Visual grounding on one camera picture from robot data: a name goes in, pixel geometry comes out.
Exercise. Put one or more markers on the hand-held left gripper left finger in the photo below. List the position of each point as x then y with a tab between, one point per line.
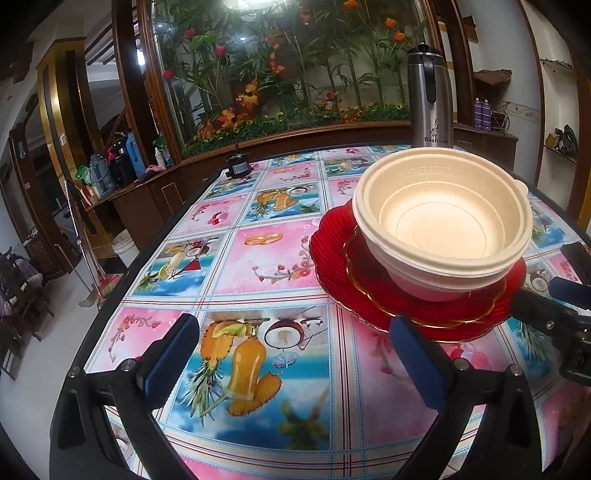
171	360

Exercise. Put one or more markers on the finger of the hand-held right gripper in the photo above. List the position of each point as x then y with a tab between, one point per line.
540	309
570	290

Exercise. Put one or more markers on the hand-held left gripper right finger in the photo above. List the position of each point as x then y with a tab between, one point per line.
415	364

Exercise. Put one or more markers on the small red scalloped plate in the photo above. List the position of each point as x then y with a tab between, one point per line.
364	277

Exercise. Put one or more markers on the large red scalloped plate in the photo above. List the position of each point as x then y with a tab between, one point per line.
328	258

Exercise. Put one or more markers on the colourful broom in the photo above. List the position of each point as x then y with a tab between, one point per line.
108	285

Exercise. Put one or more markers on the white bucket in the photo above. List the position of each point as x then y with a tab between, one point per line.
124	249

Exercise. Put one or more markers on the fruit print tablecloth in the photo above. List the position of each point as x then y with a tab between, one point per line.
277	258

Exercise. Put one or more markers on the black bag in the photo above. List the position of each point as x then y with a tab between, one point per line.
564	138

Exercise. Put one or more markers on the dark wooden chair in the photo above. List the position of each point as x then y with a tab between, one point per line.
18	323

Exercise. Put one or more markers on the wooden counter cabinet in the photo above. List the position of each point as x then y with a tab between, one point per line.
138	203

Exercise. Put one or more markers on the wooden sideboard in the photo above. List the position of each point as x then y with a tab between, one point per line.
485	147

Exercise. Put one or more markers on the pink cloth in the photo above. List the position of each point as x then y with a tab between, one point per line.
154	170

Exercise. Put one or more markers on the purple spray can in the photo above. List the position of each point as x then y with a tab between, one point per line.
478	115
487	115

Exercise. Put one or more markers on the blue water jug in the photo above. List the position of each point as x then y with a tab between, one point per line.
100	175

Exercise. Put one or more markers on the black kettle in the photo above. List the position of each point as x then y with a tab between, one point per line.
121	166

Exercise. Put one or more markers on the white spray bottle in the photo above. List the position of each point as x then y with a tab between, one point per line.
159	158

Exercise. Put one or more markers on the green packet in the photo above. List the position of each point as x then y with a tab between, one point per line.
84	176

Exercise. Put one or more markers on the small black device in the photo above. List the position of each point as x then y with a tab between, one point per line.
238	167

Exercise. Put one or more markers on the blue box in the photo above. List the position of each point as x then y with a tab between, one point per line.
137	157

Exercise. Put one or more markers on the steel thermos flask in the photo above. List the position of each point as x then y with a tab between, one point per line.
429	106

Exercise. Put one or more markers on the gold framed display cabinet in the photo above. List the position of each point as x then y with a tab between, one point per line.
51	115

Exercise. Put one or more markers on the glass flower display case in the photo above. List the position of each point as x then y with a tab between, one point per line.
277	69

